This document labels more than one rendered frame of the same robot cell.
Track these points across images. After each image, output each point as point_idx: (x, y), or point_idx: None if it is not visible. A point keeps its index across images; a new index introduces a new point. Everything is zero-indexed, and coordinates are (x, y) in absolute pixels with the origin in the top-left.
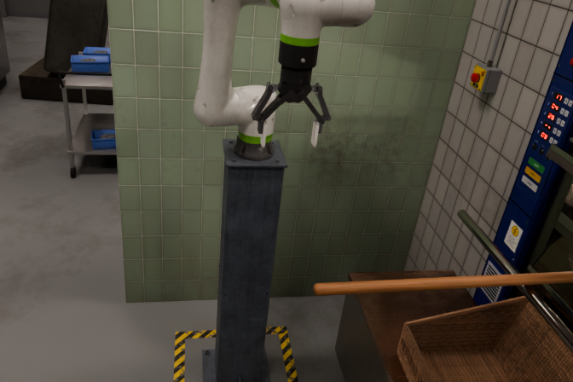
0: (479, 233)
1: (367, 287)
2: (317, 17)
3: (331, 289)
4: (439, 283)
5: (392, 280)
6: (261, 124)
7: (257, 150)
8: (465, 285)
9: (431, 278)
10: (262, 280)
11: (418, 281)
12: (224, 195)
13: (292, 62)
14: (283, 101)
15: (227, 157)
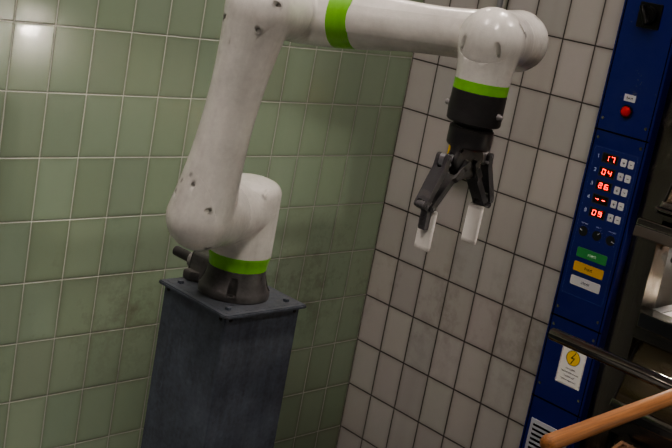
0: (600, 350)
1: (594, 427)
2: (519, 59)
3: (565, 437)
4: (647, 406)
5: (608, 413)
6: (429, 214)
7: (257, 285)
8: (665, 403)
9: (635, 402)
10: None
11: (629, 408)
12: (180, 384)
13: (487, 120)
14: (459, 177)
15: (209, 305)
